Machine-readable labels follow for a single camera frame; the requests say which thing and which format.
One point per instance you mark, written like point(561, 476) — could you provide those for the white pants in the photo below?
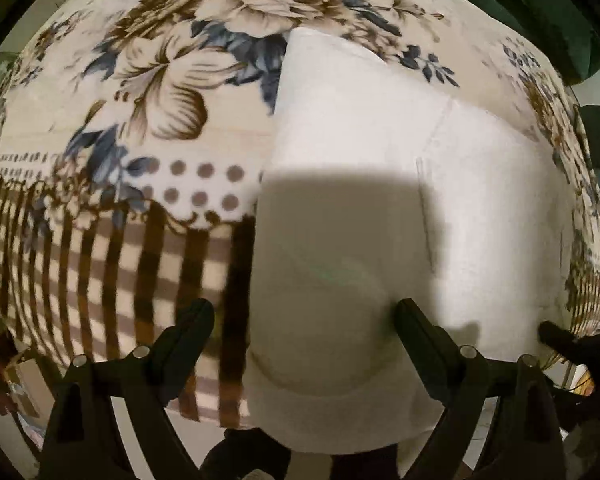
point(381, 188)

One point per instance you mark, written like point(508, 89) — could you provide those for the cardboard box on floor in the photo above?
point(27, 383)

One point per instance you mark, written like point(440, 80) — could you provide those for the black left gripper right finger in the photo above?
point(454, 374)

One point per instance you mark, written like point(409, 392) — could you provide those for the floral checkered bed blanket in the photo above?
point(133, 135)

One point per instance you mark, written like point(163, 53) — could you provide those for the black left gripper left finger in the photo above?
point(154, 375)

